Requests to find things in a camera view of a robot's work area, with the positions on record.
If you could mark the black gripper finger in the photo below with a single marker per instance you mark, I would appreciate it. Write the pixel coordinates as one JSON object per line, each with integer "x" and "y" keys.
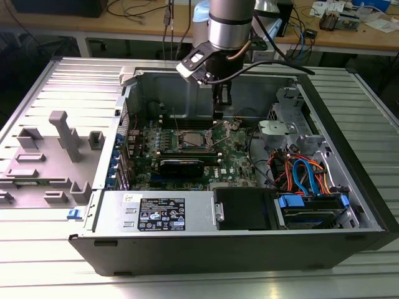
{"x": 223, "y": 96}

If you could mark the thin metal locking lever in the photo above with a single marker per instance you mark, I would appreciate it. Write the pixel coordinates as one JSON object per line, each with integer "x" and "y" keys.
{"x": 176, "y": 121}

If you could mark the black RAM slot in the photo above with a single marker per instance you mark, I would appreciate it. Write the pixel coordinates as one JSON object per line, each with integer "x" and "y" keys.
{"x": 193, "y": 118}
{"x": 193, "y": 124}

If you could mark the CPU socket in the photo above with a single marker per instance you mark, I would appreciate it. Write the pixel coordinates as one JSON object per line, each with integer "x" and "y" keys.
{"x": 179, "y": 141}

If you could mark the black drive bay cover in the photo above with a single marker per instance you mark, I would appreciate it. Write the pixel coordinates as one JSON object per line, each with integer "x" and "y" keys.
{"x": 243, "y": 208}

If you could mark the white printed label sheet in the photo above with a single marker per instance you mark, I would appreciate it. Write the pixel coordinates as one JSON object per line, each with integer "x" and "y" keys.
{"x": 281, "y": 57}

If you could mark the installed RAM stick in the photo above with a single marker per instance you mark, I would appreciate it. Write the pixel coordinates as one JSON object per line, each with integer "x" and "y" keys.
{"x": 212, "y": 159}

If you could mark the green motherboard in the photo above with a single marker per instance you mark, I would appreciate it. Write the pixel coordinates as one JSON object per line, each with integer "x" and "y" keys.
{"x": 230, "y": 162}

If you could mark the black upright box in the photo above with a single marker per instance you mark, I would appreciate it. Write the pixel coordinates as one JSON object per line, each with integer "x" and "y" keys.
{"x": 286, "y": 18}

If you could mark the black graphics card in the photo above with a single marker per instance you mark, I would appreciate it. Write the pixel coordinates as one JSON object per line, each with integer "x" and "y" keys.
{"x": 180, "y": 169}

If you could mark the small black box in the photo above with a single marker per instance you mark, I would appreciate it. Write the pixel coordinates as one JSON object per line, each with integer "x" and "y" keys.
{"x": 310, "y": 33}

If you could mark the silver metal drive cage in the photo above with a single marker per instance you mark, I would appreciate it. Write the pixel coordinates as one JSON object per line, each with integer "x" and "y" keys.
{"x": 307, "y": 140}

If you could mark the copper coil transformer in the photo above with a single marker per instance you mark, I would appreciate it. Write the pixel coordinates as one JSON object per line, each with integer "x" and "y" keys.
{"x": 328, "y": 21}

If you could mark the white printed card box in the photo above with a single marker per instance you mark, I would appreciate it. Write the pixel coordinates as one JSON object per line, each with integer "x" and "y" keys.
{"x": 324, "y": 6}

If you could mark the silver power supply unit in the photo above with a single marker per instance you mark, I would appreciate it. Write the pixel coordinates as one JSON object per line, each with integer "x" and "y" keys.
{"x": 199, "y": 211}

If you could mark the wooden desk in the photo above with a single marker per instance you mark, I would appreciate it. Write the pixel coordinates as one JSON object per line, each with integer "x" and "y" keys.
{"x": 343, "y": 39}

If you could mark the blue expansion card retainer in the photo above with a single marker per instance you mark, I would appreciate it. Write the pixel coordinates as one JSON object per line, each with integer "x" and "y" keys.
{"x": 113, "y": 162}

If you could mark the black printed rating label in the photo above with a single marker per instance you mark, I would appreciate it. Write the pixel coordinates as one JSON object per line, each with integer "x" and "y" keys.
{"x": 162, "y": 215}

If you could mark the grey electronic device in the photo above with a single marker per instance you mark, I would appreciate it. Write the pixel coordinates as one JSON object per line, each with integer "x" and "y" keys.
{"x": 349, "y": 21}

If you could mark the small white sticker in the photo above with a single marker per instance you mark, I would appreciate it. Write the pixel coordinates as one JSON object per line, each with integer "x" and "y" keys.
{"x": 128, "y": 197}

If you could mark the hard disk in blue carrier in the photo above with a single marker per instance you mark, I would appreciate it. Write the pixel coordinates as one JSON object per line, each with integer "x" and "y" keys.
{"x": 311, "y": 215}

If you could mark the clear plastic bag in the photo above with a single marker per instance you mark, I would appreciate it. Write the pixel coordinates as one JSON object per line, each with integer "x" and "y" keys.
{"x": 371, "y": 4}

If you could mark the black open PC case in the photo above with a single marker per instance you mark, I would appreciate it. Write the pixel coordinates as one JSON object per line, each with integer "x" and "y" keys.
{"x": 187, "y": 252}

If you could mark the white paper sheet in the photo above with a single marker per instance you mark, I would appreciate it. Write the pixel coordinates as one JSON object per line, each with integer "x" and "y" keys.
{"x": 381, "y": 25}

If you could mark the black monitor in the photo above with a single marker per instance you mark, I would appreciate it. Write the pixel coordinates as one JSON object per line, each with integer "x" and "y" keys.
{"x": 62, "y": 7}

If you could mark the small blue plastic clip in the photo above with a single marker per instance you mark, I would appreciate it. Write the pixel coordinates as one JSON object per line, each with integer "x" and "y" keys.
{"x": 74, "y": 214}

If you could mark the grey parts rack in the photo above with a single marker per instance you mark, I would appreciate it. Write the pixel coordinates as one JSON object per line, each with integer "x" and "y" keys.
{"x": 46, "y": 174}

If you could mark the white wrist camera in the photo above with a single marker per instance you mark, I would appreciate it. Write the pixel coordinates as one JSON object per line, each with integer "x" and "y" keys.
{"x": 191, "y": 63}

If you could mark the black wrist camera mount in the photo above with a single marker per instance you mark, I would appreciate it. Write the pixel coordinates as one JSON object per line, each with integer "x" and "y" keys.
{"x": 258, "y": 44}

